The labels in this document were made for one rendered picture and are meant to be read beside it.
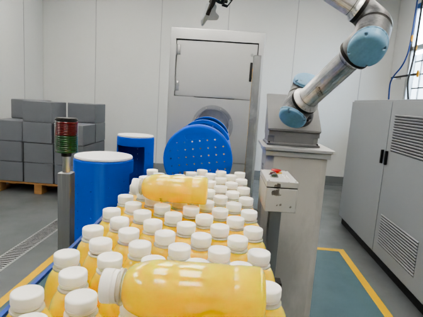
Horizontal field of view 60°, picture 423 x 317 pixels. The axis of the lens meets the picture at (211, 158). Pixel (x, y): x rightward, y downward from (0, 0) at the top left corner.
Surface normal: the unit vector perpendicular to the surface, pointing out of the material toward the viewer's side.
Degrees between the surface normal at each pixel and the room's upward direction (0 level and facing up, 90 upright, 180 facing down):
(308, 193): 90
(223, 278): 29
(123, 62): 90
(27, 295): 0
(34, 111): 90
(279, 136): 90
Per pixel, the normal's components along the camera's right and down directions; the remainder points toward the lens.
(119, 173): 0.72, 0.15
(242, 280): 0.04, -0.70
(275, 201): -0.03, 0.15
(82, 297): 0.07, -0.99
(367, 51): -0.36, 0.65
